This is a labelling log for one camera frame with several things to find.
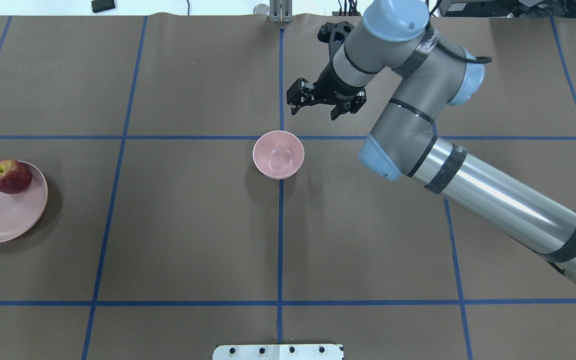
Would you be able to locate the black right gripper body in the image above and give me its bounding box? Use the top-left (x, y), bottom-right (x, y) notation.
top-left (315, 64), bottom-right (365, 105)

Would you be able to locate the pink bowl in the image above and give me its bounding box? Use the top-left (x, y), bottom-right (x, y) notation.
top-left (252, 130), bottom-right (306, 180)

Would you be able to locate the red apple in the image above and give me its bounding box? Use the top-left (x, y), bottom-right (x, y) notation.
top-left (0, 158), bottom-right (34, 195)

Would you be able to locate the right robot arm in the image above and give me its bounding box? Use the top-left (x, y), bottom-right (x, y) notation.
top-left (286, 0), bottom-right (576, 284)

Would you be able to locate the pink plate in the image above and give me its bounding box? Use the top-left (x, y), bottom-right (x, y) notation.
top-left (0, 162), bottom-right (49, 243)

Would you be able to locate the small black box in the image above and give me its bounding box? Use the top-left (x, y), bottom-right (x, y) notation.
top-left (90, 0), bottom-right (116, 14)

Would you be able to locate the aluminium frame post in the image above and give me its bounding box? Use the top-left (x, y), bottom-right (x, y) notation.
top-left (268, 0), bottom-right (294, 24)

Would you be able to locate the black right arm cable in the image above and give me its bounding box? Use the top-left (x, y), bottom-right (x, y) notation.
top-left (435, 40), bottom-right (493, 65)

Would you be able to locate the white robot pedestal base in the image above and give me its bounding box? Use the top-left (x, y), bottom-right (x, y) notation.
top-left (212, 343), bottom-right (345, 360)

